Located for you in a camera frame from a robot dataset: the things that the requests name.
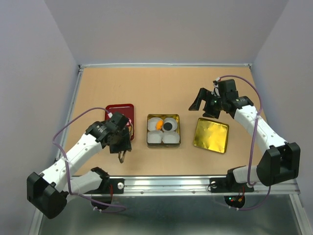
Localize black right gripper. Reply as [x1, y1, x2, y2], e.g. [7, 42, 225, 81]
[188, 88, 226, 119]

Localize metal tongs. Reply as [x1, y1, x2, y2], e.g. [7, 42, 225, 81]
[118, 150, 127, 164]

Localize orange fish cookie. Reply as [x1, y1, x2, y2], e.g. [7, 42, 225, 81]
[156, 119, 164, 130]

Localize black round cookie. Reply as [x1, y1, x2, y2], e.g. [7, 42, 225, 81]
[163, 122, 174, 131]

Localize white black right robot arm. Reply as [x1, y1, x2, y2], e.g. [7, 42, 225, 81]
[189, 75, 301, 191]

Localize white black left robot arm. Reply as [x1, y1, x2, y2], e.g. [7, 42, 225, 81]
[26, 112, 132, 219]

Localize gold tin lid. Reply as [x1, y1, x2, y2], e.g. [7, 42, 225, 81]
[193, 118, 229, 154]

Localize red rectangular tray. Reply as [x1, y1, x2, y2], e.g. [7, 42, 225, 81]
[106, 104, 135, 141]

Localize white paper cup front left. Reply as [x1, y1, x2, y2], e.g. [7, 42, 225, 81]
[147, 130, 163, 144]

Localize white paper cup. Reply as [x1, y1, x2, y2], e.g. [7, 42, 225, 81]
[147, 117, 161, 131]
[164, 117, 178, 131]
[147, 130, 163, 144]
[162, 131, 180, 144]

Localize white paper cup back left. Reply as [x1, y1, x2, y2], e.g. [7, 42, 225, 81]
[147, 117, 161, 131]

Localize white paper cup back right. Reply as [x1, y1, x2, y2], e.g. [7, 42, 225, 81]
[164, 117, 178, 131]

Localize gold square tin box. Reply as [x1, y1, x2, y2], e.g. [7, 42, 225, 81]
[146, 114, 181, 148]

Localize white paper cup front right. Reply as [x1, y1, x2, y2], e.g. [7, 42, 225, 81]
[162, 131, 180, 144]

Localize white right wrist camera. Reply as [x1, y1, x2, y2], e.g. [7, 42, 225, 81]
[211, 78, 220, 96]

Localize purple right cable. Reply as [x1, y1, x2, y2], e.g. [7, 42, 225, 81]
[214, 75, 271, 212]

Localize purple cable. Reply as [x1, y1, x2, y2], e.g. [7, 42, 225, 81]
[214, 75, 271, 212]
[52, 107, 128, 213]

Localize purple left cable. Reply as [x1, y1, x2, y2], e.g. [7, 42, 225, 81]
[52, 107, 128, 213]

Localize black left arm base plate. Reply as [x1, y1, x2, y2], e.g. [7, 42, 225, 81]
[86, 178, 125, 194]

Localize aluminium front rail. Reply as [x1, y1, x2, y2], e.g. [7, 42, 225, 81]
[40, 174, 301, 196]

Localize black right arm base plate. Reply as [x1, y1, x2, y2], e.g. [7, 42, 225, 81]
[207, 177, 254, 193]

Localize aluminium table edge rail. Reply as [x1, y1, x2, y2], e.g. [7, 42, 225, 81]
[78, 63, 252, 74]

